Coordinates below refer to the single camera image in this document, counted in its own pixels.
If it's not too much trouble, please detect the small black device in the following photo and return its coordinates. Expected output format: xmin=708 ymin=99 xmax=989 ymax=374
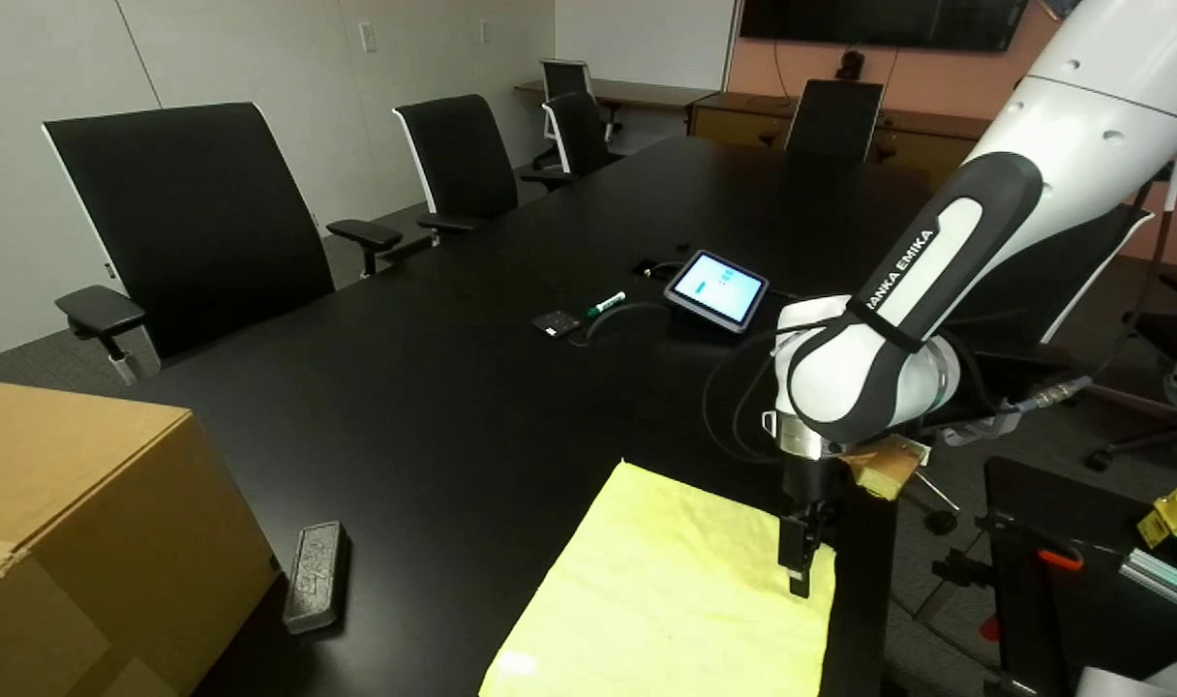
xmin=529 ymin=304 xmax=580 ymax=342

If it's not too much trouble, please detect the yellow cloth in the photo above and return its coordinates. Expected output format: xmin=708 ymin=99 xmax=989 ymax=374
xmin=476 ymin=455 xmax=841 ymax=697

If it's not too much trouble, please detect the yellow green plastic object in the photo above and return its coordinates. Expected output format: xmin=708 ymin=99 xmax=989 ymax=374
xmin=1133 ymin=484 xmax=1177 ymax=552

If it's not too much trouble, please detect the orange clamp handle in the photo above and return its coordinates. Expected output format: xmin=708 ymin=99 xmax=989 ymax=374
xmin=1033 ymin=547 xmax=1086 ymax=576

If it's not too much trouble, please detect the yellow wrist camera mount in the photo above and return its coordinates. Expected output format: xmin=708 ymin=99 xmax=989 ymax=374
xmin=833 ymin=433 xmax=936 ymax=503

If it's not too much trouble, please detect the wall television screen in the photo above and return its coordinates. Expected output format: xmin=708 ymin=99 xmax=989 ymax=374
xmin=738 ymin=0 xmax=1033 ymax=54

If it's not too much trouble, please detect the wooden credenza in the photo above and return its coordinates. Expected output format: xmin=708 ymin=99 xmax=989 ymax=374
xmin=686 ymin=87 xmax=1000 ymax=184

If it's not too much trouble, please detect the brown cardboard box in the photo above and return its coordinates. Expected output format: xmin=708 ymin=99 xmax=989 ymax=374
xmin=0 ymin=374 xmax=282 ymax=697

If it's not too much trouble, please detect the black remote control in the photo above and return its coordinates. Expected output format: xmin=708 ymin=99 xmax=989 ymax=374
xmin=280 ymin=515 xmax=349 ymax=638

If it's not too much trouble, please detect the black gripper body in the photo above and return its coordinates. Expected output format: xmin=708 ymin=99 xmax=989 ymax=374
xmin=775 ymin=449 xmax=841 ymax=527

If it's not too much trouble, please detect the black equipment stand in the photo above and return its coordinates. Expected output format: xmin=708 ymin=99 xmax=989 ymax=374
xmin=979 ymin=453 xmax=1177 ymax=697

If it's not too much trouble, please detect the tablet touch panel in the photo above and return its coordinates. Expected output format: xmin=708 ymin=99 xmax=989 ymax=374
xmin=660 ymin=243 xmax=775 ymax=342

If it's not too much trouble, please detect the teal tube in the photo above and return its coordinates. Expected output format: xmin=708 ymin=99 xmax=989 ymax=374
xmin=1117 ymin=547 xmax=1177 ymax=610

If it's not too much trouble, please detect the black office chair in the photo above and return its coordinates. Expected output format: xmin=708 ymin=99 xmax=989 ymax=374
xmin=783 ymin=78 xmax=887 ymax=165
xmin=40 ymin=99 xmax=405 ymax=388
xmin=367 ymin=87 xmax=527 ymax=259
xmin=539 ymin=56 xmax=594 ymax=99
xmin=521 ymin=87 xmax=624 ymax=194
xmin=930 ymin=203 xmax=1158 ymax=535

